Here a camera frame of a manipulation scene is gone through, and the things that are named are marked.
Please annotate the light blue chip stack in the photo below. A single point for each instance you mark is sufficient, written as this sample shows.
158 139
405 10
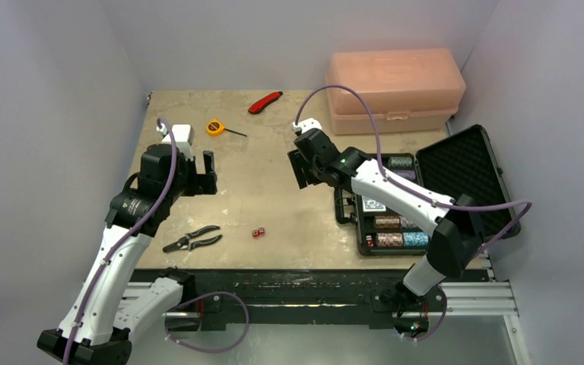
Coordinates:
406 224
415 239

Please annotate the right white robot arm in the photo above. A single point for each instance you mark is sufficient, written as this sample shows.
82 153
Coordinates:
452 224

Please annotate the black grey pliers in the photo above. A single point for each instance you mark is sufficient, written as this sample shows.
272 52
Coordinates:
191 241

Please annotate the brown chip stack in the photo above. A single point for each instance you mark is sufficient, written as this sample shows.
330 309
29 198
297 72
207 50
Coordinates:
389 240
387 222

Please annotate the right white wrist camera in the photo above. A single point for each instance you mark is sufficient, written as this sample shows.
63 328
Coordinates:
305 125

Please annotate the light blue chip stack upper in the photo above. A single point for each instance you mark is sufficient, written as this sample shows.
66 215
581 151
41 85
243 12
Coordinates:
406 224

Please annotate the brown chip stack lower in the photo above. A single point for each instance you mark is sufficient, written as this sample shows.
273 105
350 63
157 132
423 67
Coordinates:
389 240

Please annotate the purple chip stack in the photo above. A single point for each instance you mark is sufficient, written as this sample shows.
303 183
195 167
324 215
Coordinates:
407 174

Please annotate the black poker set case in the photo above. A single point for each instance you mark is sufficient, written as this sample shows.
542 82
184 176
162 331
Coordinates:
461 164

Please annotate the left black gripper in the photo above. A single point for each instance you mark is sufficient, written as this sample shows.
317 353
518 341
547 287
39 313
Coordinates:
201 183

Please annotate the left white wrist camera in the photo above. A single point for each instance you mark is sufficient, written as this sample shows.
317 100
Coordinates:
184 136

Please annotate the blue card deck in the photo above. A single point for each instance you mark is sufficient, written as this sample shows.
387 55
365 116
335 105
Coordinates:
371 205

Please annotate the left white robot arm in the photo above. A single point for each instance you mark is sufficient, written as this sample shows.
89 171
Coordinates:
97 330

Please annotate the blue yellow chip stack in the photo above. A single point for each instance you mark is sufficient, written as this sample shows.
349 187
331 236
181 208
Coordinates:
400 163

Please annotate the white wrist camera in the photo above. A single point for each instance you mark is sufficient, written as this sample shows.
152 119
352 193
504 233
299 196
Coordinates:
184 136
305 125

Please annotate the pink plastic storage box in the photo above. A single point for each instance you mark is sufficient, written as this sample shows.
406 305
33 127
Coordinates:
392 91

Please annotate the brown chip stack upper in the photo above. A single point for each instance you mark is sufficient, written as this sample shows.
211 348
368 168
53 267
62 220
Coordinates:
387 222

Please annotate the red utility knife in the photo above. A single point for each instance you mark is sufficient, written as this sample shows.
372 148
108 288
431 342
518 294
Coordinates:
258 106

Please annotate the black table front rail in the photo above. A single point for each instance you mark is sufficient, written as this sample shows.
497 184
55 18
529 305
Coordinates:
217 313

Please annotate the light blue chip stack lower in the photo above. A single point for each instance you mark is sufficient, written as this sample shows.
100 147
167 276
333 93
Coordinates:
415 239

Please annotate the yellow tape measure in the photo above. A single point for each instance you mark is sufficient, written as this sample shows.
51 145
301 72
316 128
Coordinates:
215 128

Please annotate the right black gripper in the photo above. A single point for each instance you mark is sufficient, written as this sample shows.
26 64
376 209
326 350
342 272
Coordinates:
301 166

